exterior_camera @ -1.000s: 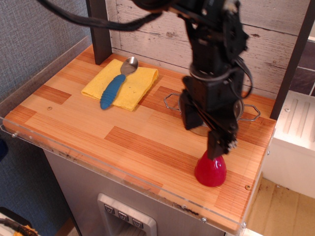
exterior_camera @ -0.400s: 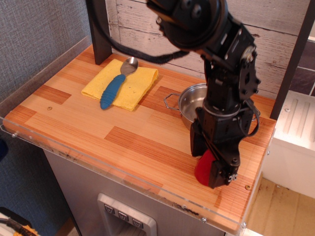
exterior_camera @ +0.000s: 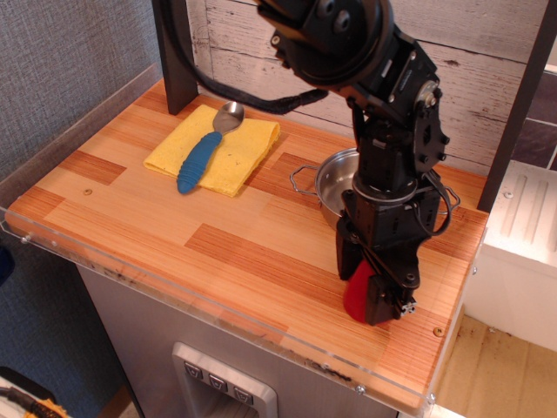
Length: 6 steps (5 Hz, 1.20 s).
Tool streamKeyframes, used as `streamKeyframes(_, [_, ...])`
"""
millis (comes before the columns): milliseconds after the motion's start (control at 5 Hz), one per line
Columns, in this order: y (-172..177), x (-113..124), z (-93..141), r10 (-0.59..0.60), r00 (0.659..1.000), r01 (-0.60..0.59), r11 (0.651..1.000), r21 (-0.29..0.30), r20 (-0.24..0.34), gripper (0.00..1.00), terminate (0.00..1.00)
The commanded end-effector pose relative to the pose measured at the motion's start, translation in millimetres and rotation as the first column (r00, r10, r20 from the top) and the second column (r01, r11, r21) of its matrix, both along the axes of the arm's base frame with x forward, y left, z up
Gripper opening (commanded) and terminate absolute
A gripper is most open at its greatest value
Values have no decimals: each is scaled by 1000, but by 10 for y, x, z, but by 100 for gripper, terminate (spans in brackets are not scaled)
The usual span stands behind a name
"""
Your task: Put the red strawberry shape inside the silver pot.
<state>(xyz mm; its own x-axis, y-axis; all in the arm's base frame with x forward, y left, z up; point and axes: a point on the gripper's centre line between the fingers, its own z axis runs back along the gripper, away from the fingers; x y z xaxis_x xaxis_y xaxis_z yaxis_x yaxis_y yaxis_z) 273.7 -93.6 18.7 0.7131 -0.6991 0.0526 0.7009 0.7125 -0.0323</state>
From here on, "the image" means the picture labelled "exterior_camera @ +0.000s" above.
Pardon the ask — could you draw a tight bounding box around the white toy sink unit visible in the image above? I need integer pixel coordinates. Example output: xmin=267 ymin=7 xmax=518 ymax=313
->
xmin=464 ymin=161 xmax=556 ymax=350

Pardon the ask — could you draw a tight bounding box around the dark shelf post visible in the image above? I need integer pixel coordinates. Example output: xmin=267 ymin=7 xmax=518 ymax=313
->
xmin=151 ymin=0 xmax=198 ymax=115
xmin=477 ymin=0 xmax=556 ymax=212

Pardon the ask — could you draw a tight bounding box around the yellow folded cloth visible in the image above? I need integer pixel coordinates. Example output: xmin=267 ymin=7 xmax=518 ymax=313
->
xmin=144 ymin=104 xmax=280 ymax=197

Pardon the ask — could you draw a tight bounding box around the yellow object bottom left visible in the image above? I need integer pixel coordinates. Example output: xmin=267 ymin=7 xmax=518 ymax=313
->
xmin=23 ymin=399 xmax=69 ymax=418

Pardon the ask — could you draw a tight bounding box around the stainless steel pot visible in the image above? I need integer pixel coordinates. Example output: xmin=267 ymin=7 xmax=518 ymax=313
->
xmin=290 ymin=148 xmax=437 ymax=229

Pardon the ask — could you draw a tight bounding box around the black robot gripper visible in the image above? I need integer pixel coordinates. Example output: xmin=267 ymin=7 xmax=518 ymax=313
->
xmin=336 ymin=191 xmax=440 ymax=326

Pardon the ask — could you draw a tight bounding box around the silver dispenser panel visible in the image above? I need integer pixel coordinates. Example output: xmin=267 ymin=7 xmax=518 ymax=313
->
xmin=172 ymin=342 xmax=279 ymax=417

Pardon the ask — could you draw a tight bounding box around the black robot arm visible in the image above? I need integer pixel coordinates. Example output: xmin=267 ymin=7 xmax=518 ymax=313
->
xmin=258 ymin=1 xmax=455 ymax=326

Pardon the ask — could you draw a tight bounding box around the dark right shelf post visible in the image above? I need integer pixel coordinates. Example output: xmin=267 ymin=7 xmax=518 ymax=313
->
xmin=477 ymin=0 xmax=556 ymax=212

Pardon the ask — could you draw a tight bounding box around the clear acrylic edge guard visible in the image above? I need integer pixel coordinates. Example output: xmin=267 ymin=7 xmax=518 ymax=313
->
xmin=3 ymin=202 xmax=439 ymax=415

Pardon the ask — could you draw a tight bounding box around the dark left shelf post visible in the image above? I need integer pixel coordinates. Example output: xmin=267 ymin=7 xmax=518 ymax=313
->
xmin=151 ymin=0 xmax=198 ymax=115

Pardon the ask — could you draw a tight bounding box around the silver toy fridge cabinet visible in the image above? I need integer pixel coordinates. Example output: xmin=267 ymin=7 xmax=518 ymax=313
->
xmin=78 ymin=267 xmax=397 ymax=417

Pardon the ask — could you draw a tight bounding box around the blue handled metal spoon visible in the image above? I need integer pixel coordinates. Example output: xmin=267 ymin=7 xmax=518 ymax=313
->
xmin=177 ymin=101 xmax=245 ymax=194

